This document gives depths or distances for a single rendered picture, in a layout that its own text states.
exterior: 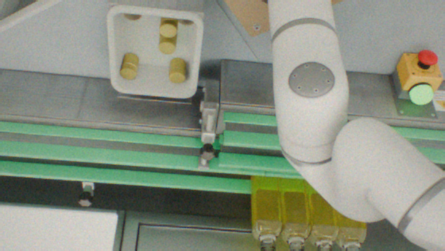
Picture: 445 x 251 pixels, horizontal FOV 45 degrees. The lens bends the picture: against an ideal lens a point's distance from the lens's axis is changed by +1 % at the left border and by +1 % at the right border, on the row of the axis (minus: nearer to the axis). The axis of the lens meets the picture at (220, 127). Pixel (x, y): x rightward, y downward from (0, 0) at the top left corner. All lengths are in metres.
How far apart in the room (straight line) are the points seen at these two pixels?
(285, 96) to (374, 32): 0.50
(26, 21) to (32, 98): 0.16
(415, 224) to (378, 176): 0.06
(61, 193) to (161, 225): 0.26
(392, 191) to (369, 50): 0.59
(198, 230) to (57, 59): 0.49
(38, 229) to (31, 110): 0.26
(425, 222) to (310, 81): 0.21
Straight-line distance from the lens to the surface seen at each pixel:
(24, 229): 1.24
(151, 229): 1.22
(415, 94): 1.15
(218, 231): 1.22
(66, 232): 1.22
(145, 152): 1.12
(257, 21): 0.98
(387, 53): 1.19
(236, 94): 1.09
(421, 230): 0.63
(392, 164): 0.63
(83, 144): 1.14
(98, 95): 1.20
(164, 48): 1.06
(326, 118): 0.68
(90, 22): 1.13
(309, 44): 0.73
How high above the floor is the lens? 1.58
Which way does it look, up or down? 39 degrees down
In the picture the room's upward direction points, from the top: 179 degrees counter-clockwise
